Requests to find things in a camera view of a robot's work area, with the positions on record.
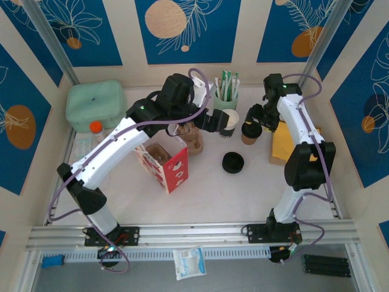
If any black coffee cup lid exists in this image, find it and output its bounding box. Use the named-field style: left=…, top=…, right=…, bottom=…
left=241, top=121, right=263, bottom=138

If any yellow napkin stack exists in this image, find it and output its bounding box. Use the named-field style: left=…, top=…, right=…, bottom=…
left=272, top=120, right=322, bottom=162

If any red white paper gift bag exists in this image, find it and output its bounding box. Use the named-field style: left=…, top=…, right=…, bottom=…
left=135, top=126, right=190, bottom=195

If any mint green holder cup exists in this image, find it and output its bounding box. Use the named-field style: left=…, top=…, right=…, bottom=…
left=213, top=89, right=239, bottom=110

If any mint green lidded container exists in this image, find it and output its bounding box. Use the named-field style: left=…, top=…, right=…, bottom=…
left=66, top=79, right=128, bottom=133

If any orange capped small bottle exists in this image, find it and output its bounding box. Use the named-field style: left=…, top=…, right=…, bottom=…
left=89, top=120, right=106, bottom=144

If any clear blister packet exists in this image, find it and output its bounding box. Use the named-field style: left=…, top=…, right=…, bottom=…
left=74, top=138, right=94, bottom=158

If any black controller board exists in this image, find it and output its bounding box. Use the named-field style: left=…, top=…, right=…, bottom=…
left=97, top=245, right=123, bottom=260
left=269, top=245, right=298, bottom=265

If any blue white wipe packet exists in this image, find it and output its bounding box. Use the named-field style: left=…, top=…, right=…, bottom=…
left=172, top=245, right=207, bottom=281

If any black strip bundle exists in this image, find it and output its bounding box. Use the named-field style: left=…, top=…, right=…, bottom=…
left=301, top=254, right=352, bottom=278

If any blue small block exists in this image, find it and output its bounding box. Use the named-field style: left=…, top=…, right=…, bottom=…
left=41, top=254, right=65, bottom=269

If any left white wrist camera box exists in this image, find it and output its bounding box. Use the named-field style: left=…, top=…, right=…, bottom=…
left=190, top=75, right=213, bottom=107

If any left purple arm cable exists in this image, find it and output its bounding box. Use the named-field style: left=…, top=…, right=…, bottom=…
left=48, top=68, right=212, bottom=274

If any aluminium frame post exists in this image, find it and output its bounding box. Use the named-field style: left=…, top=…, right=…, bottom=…
left=22, top=0, right=80, bottom=86
left=296, top=0, right=355, bottom=92

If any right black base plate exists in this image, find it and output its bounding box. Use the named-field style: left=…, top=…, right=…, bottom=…
left=243, top=223, right=303, bottom=244

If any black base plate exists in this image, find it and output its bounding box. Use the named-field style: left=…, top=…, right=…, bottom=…
left=84, top=226, right=140, bottom=247
left=243, top=223, right=303, bottom=244

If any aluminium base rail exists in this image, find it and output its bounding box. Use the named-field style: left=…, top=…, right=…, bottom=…
left=26, top=220, right=361, bottom=252

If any white slotted cable duct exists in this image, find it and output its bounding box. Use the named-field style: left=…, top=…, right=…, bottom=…
left=65, top=246, right=271, bottom=263

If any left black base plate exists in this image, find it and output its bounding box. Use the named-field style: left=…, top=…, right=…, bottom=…
left=84, top=226, right=140, bottom=247

